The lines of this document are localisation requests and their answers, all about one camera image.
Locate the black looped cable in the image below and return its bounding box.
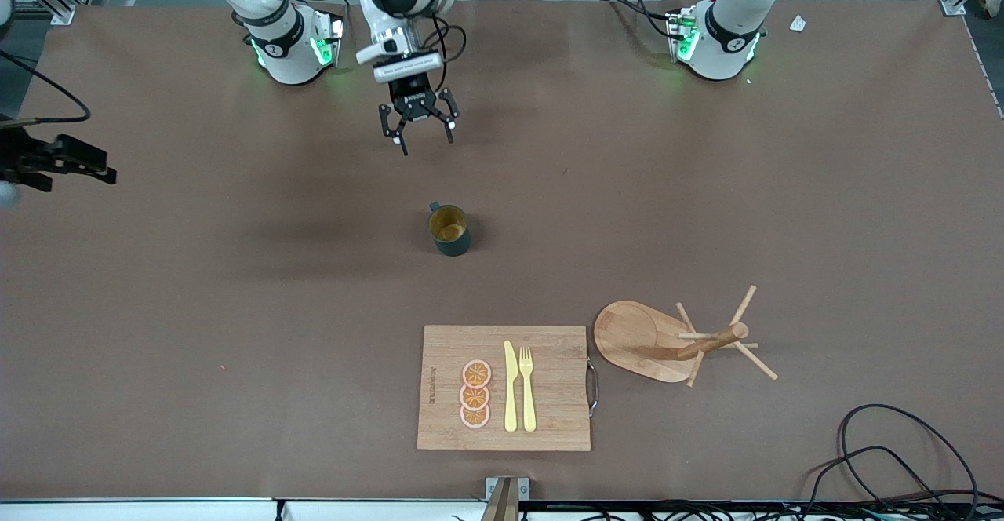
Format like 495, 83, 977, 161
808, 446, 942, 506
838, 403, 981, 521

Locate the metal mounting bracket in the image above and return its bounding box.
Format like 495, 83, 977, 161
485, 476, 531, 521

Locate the dark green cup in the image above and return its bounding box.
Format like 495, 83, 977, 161
427, 202, 472, 257

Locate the white table edge rail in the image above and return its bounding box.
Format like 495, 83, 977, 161
0, 496, 1004, 521

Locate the yellow plastic fork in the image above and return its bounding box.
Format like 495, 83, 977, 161
518, 346, 537, 433

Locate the wooden cup rack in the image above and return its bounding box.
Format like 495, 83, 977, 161
594, 285, 779, 387

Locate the bamboo cutting board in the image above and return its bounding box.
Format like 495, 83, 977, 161
417, 325, 599, 452

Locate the yellow plastic knife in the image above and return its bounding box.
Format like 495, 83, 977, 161
504, 340, 519, 433

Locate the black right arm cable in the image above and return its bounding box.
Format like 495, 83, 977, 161
0, 50, 92, 126

